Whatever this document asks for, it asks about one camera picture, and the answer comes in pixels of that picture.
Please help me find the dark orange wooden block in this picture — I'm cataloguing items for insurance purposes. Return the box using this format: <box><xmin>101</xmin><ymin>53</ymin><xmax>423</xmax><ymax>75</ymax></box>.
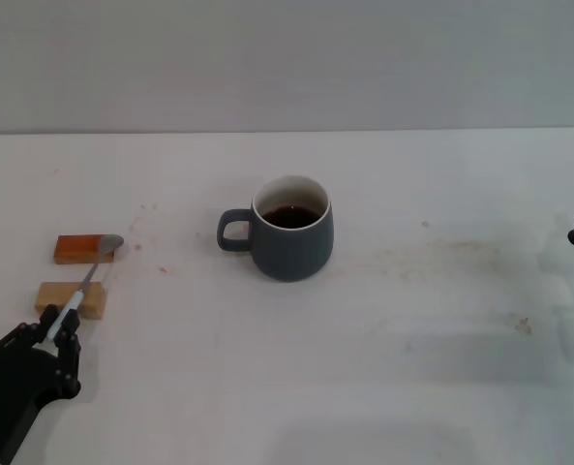
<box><xmin>52</xmin><ymin>233</ymin><xmax>119</xmax><ymax>266</ymax></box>

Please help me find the grey ceramic cup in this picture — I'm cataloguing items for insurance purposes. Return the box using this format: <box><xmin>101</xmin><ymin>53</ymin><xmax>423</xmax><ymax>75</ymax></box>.
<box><xmin>217</xmin><ymin>174</ymin><xmax>336</xmax><ymax>284</ymax></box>

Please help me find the dark coffee liquid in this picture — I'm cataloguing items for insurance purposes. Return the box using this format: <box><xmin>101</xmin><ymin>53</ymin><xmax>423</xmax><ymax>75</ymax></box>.
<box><xmin>259</xmin><ymin>204</ymin><xmax>326</xmax><ymax>231</ymax></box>

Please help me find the light wooden block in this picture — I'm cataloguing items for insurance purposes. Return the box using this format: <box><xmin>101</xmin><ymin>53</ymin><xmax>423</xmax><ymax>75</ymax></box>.
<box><xmin>34</xmin><ymin>281</ymin><xmax>109</xmax><ymax>322</ymax></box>

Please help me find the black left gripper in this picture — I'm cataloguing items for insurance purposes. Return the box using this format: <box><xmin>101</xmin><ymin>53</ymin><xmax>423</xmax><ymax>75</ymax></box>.
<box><xmin>0</xmin><ymin>303</ymin><xmax>83</xmax><ymax>452</ymax></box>

